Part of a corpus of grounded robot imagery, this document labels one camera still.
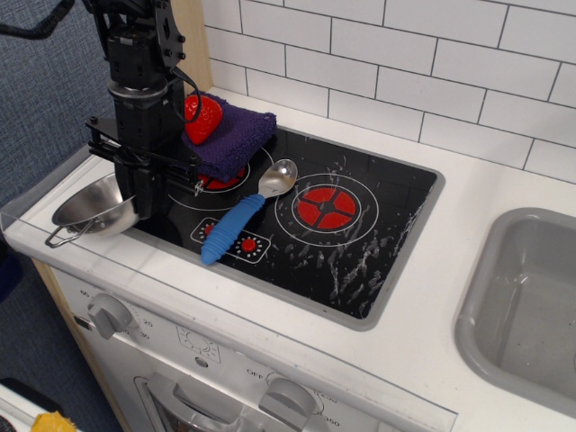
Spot black toy stovetop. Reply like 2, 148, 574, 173
138, 130, 445, 331

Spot white toy oven front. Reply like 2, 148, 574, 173
54, 271, 456, 431

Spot grey sink basin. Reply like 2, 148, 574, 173
455, 208, 575, 417

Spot wooden side post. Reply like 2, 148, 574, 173
172, 0, 213, 91

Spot purple folded cloth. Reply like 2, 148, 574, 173
182, 93, 276, 182

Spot red plastic strawberry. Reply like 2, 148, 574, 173
184, 95, 223, 146

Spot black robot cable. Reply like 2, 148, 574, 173
0, 0, 76, 41

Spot blue handled metal spoon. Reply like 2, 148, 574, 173
201, 159, 298, 266

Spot silver pot with wire handles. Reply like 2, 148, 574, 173
45, 174, 140, 248

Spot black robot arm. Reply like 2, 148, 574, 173
85, 1, 201, 220

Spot yellow object at corner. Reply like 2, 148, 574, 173
31, 411, 77, 432

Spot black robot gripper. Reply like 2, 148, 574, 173
86, 85, 201, 221

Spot grey right oven knob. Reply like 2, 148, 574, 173
258, 378, 317, 431

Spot grey oven knob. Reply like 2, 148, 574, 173
258, 378, 317, 431
88, 293, 132, 340

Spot grey left oven knob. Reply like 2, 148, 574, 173
88, 293, 132, 340

